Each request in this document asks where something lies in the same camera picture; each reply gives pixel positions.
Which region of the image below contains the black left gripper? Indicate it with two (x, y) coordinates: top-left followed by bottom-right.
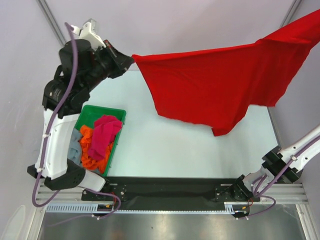
(80, 39), (134, 93)

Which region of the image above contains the red t shirt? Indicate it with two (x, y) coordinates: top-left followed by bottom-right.
(133, 10), (320, 136)

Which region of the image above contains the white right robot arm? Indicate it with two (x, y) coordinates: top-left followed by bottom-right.
(230, 126), (320, 201)

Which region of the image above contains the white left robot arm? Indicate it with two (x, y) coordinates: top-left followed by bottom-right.
(27, 18), (134, 200)

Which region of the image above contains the green plastic bin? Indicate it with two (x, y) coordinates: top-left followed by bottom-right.
(75, 105), (126, 177)

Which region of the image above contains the magenta t shirt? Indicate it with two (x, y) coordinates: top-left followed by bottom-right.
(92, 115), (123, 158)

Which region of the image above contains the grey blue t shirt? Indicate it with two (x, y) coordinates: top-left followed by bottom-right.
(67, 128), (83, 165)

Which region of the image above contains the orange t shirt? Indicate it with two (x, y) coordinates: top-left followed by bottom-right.
(79, 125), (114, 175)

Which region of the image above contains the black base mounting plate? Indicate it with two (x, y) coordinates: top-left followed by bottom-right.
(49, 175), (292, 211)

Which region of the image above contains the left aluminium corner post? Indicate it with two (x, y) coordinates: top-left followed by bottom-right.
(36, 0), (67, 47)

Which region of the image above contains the aluminium corner post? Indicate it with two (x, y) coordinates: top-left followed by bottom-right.
(279, 0), (302, 28)
(36, 0), (67, 47)

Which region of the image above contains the white slotted cable duct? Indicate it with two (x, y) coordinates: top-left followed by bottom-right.
(45, 203), (248, 215)

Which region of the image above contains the right aluminium corner post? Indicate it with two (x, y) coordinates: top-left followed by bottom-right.
(279, 0), (302, 28)

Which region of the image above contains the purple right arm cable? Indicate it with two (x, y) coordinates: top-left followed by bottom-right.
(234, 136), (320, 220)

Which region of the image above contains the aluminium frame rail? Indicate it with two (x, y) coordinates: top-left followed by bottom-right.
(35, 183), (309, 205)

